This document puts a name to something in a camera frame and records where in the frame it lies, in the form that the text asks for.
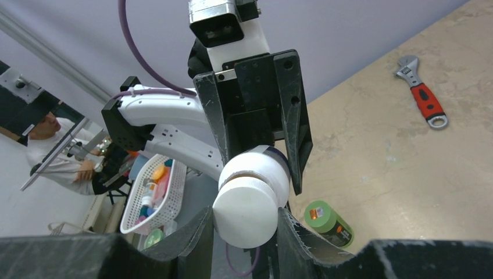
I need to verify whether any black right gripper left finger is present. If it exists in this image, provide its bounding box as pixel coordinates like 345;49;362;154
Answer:
1;206;213;278

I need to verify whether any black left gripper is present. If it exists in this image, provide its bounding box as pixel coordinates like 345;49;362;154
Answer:
193;49;313;195

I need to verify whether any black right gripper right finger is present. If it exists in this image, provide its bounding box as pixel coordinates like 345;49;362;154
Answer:
277;208;492;278

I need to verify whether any white capped dark pill bottle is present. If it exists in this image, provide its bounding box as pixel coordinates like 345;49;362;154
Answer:
218;145;291;208

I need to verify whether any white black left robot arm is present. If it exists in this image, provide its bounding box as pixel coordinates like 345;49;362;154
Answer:
102;40;313;194

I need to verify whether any green pill bottle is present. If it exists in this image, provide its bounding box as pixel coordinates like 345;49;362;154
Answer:
304;200;354;248

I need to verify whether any white plastic basket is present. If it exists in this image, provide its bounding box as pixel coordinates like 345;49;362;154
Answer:
120;155;187;235

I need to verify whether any person in white shirt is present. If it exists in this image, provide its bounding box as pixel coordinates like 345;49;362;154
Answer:
26;112;128;195

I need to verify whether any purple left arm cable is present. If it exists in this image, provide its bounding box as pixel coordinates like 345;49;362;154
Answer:
109;0;198;102

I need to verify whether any red handled adjustable wrench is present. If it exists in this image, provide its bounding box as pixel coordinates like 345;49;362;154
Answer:
394;55;449;130

